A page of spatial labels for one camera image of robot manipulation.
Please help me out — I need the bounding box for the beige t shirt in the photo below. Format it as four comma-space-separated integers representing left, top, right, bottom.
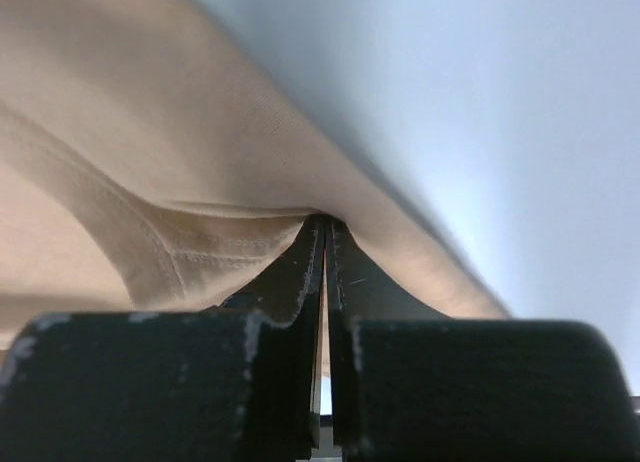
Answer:
1, 0, 507, 346

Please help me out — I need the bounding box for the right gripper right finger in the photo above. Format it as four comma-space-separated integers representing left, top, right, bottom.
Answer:
325, 221, 639, 461

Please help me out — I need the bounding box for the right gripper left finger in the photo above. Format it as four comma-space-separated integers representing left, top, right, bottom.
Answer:
1, 221, 325, 461

